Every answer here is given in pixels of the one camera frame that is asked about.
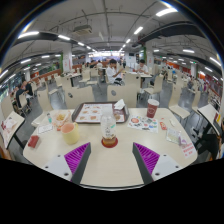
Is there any flat red packet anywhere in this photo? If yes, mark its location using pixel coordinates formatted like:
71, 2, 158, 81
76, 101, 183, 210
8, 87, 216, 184
27, 134, 41, 149

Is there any group of beige chairs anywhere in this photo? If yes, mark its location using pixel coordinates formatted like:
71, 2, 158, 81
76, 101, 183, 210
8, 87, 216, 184
0, 66, 223, 124

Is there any white red-bordered paper card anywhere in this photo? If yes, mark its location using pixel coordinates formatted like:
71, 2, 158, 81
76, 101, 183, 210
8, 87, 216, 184
37, 123, 54, 134

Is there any ceiling air conditioner unit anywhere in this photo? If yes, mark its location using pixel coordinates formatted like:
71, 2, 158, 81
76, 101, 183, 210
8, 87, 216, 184
73, 24, 93, 36

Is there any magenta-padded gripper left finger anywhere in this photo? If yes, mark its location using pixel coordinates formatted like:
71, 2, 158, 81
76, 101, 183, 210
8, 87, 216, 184
41, 142, 92, 186

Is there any yellow cup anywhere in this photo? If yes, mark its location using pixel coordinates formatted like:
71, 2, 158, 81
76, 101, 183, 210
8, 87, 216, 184
60, 121, 81, 146

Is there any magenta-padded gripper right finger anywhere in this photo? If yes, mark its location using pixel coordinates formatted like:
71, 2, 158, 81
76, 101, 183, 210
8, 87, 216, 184
131, 142, 183, 186

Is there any group of ceiling lights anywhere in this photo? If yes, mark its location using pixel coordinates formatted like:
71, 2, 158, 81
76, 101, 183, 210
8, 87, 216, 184
0, 8, 223, 79

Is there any flat round red coaster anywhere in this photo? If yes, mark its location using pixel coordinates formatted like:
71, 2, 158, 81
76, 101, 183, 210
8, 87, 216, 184
101, 137, 119, 149

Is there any clear white-capped drink bottle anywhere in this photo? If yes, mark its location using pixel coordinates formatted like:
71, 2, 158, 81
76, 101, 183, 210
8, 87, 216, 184
100, 107, 118, 147

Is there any white napkin pile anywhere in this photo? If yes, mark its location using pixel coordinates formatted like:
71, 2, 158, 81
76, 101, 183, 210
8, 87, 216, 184
3, 118, 18, 131

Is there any person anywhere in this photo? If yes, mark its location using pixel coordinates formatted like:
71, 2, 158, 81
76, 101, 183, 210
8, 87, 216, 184
14, 84, 29, 108
135, 59, 150, 75
105, 58, 124, 86
22, 80, 34, 98

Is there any printed paper tray liner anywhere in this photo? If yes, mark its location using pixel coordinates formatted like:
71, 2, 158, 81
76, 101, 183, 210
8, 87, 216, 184
74, 103, 126, 123

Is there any white red-printed paper slip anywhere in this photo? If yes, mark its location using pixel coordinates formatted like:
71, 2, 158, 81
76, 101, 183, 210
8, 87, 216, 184
181, 142, 198, 158

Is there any colourful printed leaflet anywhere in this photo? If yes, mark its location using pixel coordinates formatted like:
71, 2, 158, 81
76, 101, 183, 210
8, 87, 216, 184
127, 114, 160, 134

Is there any paper food wrapper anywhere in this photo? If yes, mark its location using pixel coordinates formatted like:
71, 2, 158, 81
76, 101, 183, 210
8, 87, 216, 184
51, 109, 73, 131

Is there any beige chair with oval hole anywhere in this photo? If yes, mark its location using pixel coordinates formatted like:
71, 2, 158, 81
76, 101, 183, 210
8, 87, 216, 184
106, 83, 138, 108
63, 85, 96, 109

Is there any beige side table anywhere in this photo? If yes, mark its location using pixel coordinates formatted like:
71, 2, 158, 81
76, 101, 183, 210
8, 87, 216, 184
0, 110, 26, 149
197, 103, 223, 136

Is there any red paper cup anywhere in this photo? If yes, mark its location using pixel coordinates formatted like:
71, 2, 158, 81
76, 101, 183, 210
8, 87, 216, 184
146, 98, 160, 119

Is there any dark food tray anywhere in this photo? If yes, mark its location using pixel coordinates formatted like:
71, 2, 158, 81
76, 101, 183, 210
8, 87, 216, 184
71, 101, 130, 124

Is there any clear plastic packet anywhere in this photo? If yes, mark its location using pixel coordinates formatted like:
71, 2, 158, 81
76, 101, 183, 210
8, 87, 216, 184
165, 128, 183, 145

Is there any crumpled white napkin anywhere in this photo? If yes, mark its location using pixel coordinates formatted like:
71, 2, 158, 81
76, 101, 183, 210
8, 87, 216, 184
113, 98, 126, 111

